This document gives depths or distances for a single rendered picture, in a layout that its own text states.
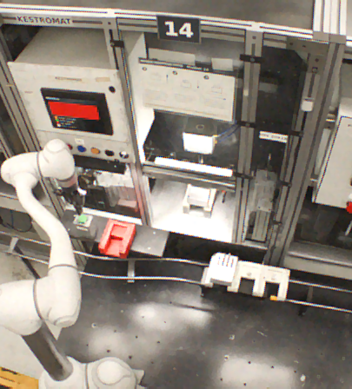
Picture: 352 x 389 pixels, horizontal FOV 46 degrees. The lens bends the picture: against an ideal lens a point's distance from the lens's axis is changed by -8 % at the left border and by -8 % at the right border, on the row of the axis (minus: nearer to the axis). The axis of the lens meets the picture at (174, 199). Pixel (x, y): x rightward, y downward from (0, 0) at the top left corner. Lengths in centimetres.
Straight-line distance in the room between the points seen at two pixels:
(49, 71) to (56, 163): 35
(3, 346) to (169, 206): 155
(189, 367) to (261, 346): 35
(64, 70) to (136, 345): 127
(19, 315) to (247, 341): 111
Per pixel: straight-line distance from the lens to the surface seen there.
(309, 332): 215
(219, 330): 210
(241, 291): 201
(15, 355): 301
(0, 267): 331
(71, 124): 163
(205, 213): 207
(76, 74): 147
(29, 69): 156
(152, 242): 204
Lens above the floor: 268
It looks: 55 degrees down
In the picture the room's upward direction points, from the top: 6 degrees counter-clockwise
